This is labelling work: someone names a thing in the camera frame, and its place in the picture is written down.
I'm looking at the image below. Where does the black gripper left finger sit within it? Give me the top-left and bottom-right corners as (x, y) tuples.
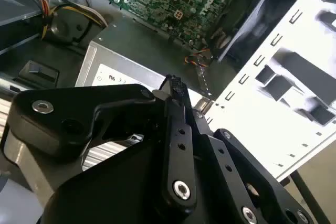
(7, 74), (198, 211)

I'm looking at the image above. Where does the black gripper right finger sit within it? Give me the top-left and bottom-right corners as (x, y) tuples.
(187, 108), (313, 224)

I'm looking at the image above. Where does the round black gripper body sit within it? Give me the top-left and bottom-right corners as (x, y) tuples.
(40, 134), (238, 224)

